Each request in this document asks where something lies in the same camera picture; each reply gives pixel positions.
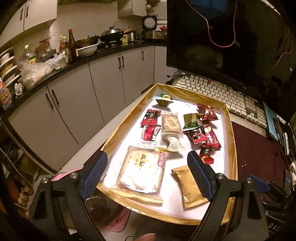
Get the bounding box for golden brown snack pouch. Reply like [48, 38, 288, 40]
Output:
[171, 166, 208, 209]

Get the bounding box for long red candy bar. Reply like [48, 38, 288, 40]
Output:
[204, 125, 221, 150]

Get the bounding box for white jelly cup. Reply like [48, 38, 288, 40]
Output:
[168, 137, 183, 152]

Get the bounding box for dark red candy packet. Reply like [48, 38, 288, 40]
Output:
[197, 103, 218, 121]

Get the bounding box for green snack packet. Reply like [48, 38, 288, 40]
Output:
[183, 113, 204, 131]

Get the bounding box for beige cracker packet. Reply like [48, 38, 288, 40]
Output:
[161, 112, 183, 140]

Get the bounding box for red white snack packet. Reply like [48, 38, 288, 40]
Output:
[137, 126, 161, 150]

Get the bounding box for green jelly cup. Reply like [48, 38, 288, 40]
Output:
[152, 92, 174, 107]

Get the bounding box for red candy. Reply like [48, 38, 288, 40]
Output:
[186, 128, 208, 145]

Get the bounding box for red candy wrapper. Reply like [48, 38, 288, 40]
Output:
[141, 109, 161, 126]

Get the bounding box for person's right hand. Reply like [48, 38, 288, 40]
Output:
[134, 233, 156, 241]

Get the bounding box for smartphone with lit screen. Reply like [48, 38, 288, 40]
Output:
[283, 170, 292, 196]

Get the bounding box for dark red table cloth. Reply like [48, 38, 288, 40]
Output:
[232, 122, 288, 187]

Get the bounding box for white kitchen cabinets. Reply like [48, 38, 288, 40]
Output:
[8, 46, 155, 171]

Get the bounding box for large yellow cracker pack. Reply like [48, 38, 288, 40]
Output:
[110, 146, 168, 203]

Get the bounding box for blue notebook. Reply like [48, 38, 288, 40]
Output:
[263, 102, 279, 141]

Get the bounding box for gold-edged white tray box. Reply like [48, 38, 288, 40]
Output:
[97, 84, 238, 225]

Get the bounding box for white computer keyboard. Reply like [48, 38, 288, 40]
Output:
[172, 72, 268, 130]

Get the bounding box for dark sauce bottle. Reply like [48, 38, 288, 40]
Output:
[68, 29, 79, 63]

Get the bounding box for black computer monitor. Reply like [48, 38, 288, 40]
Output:
[166, 1, 295, 96]

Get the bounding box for black wok with lid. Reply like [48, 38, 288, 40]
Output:
[99, 22, 130, 43]

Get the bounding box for rice cooker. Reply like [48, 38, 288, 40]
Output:
[142, 15, 165, 40]

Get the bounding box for orange cable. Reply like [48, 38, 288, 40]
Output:
[184, 0, 292, 70]

